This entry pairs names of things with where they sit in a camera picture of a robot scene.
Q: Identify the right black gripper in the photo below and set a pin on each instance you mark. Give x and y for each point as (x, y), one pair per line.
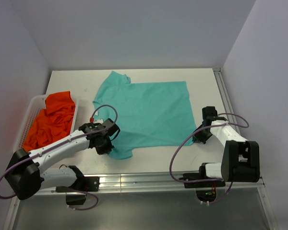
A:
(197, 137)

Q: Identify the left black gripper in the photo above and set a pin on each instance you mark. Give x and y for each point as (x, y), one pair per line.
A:
(106, 150)

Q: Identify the teal t-shirt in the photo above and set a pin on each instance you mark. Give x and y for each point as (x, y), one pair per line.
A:
(150, 114)

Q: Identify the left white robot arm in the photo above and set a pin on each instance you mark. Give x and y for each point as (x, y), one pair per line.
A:
(29, 172)

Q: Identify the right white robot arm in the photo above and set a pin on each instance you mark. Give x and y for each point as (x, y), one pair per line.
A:
(241, 158)

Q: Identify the orange t-shirt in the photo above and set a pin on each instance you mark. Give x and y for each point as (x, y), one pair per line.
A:
(52, 123)

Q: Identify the white plastic basket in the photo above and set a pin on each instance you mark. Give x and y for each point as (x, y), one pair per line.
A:
(35, 106)

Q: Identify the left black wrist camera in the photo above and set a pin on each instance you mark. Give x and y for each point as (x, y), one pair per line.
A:
(108, 127)

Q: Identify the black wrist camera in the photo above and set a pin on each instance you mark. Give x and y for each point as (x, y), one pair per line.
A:
(108, 127)
(209, 114)

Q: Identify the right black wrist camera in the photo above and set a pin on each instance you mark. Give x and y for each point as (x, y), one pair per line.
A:
(209, 114)

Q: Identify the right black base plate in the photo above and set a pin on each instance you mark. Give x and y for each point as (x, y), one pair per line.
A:
(199, 176)

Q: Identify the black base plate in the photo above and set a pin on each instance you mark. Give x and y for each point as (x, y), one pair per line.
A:
(84, 184)
(199, 176)

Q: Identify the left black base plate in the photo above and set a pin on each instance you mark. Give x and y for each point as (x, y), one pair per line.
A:
(84, 184)

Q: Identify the front aluminium rail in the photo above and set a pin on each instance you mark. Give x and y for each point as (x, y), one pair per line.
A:
(140, 182)

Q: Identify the aluminium rail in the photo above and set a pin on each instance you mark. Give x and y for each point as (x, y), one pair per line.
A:
(262, 194)
(140, 182)

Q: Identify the right side aluminium rail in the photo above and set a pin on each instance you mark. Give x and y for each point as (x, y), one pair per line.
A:
(262, 194)

